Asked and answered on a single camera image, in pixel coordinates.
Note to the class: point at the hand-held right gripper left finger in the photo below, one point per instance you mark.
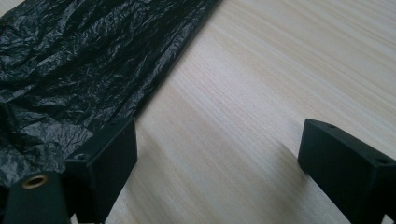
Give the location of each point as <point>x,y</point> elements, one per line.
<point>109,161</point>

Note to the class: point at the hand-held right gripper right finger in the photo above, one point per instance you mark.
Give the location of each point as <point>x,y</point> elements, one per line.
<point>345,161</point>

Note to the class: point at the black plastic garbage bag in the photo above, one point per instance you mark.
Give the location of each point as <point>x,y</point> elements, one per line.
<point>77,62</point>

